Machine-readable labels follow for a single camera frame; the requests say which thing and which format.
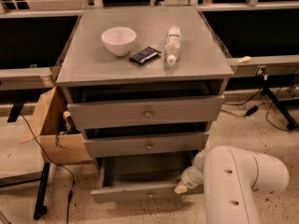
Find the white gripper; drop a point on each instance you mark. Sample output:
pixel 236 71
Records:
pixel 189 180

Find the grey bottom drawer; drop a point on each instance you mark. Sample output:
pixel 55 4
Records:
pixel 140 177

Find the grey drawer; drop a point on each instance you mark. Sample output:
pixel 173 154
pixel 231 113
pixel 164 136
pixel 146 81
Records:
pixel 140 177
pixel 110 114
pixel 145 144

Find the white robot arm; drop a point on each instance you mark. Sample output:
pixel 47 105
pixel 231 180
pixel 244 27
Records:
pixel 230 176

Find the grey middle drawer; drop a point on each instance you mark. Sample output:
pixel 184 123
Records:
pixel 145 144

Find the grey top drawer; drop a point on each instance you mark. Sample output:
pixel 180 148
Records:
pixel 110 114

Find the grey drawer cabinet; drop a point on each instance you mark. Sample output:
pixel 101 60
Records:
pixel 91 73

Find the black table leg right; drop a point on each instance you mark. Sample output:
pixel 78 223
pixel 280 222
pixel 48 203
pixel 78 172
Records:
pixel 292 124

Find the black table leg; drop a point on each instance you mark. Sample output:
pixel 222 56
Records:
pixel 292 124
pixel 41 208

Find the dark blue snack packet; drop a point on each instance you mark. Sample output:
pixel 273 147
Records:
pixel 144 55

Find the clear plastic bottle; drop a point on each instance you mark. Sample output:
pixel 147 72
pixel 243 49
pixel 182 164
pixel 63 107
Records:
pixel 172 46

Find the black table leg left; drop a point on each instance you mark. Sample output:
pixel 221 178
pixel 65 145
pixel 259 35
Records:
pixel 41 208

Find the brown cardboard box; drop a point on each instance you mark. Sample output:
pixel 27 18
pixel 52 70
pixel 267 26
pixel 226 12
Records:
pixel 47 124

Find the small yellow foam piece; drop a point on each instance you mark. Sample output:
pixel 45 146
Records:
pixel 244 59

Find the white ceramic bowl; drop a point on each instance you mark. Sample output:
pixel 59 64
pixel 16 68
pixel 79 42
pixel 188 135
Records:
pixel 119 40

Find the wall power outlet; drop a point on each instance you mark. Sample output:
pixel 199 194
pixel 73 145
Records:
pixel 261 70

